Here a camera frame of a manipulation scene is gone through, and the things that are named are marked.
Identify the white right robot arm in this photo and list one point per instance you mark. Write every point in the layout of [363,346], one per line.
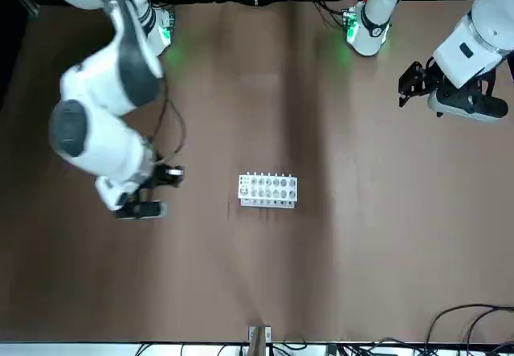
[108,147]

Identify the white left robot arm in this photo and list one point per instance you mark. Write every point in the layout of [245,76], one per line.
[466,54]

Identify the aluminium camera post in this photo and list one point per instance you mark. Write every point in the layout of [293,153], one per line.
[259,340]

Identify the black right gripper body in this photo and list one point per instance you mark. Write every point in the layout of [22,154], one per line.
[160,179]

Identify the clear glass test tube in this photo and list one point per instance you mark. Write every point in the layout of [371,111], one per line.
[277,192]

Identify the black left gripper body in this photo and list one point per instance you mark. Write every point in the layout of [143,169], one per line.
[443,84]

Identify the white test tube rack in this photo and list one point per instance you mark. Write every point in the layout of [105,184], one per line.
[269,187]

